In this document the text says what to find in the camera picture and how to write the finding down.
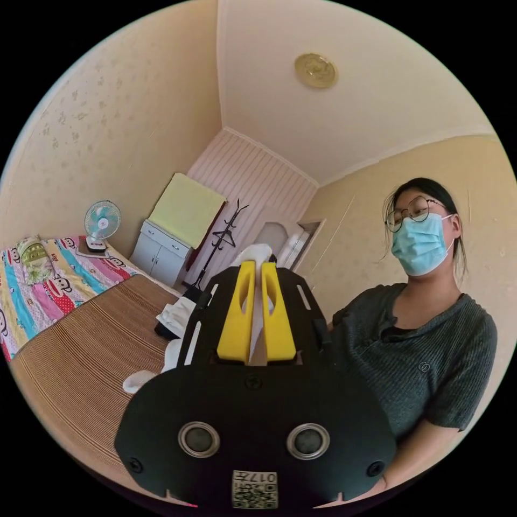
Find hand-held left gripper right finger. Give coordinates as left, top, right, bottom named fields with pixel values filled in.
left=261, top=263, right=298, bottom=363

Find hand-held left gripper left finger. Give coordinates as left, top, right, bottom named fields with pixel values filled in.
left=216, top=261, right=257, bottom=362

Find white long sleeve shirt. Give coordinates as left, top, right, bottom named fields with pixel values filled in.
left=122, top=243, right=280, bottom=395

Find person's left forearm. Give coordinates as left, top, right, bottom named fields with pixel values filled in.
left=379, top=418, right=476, bottom=492

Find white door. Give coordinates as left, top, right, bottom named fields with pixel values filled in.
left=256, top=216, right=326, bottom=277

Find black coat stand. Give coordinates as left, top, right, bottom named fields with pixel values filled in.
left=181, top=198, right=250, bottom=301

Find white cupboard with yellow cloth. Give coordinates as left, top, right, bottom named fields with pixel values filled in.
left=129, top=172, right=228, bottom=288

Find person's body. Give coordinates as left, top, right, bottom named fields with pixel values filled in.
left=329, top=177, right=499, bottom=445

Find bed with mat and printed sheet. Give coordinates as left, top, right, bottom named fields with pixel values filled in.
left=0, top=235, right=195, bottom=487

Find small white table fan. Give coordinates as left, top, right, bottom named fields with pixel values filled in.
left=75, top=200, right=122, bottom=257

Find green printed pillow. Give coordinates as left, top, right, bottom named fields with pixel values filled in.
left=15, top=235, right=54, bottom=284

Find round gold ceiling lamp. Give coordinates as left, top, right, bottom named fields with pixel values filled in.
left=294, top=53, right=339, bottom=89

